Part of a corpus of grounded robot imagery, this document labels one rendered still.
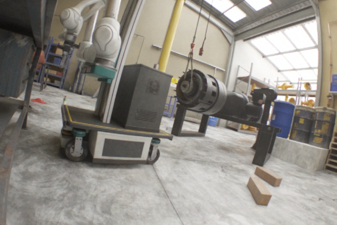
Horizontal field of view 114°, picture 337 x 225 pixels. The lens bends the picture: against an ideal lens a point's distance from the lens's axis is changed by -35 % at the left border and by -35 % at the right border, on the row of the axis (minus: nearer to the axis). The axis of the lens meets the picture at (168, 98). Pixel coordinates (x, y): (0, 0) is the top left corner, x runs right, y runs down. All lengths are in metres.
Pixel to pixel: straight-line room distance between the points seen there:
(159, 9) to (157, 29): 1.14
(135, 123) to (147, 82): 0.34
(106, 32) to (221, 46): 9.20
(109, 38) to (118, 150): 0.79
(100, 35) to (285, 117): 4.13
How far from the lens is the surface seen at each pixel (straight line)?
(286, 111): 4.41
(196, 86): 2.13
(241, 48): 10.91
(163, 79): 1.45
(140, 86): 1.34
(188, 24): 9.32
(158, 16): 8.97
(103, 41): 0.98
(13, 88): 1.30
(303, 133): 4.52
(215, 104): 2.28
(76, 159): 1.34
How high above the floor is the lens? 0.60
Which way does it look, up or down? 1 degrees up
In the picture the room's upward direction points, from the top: 14 degrees clockwise
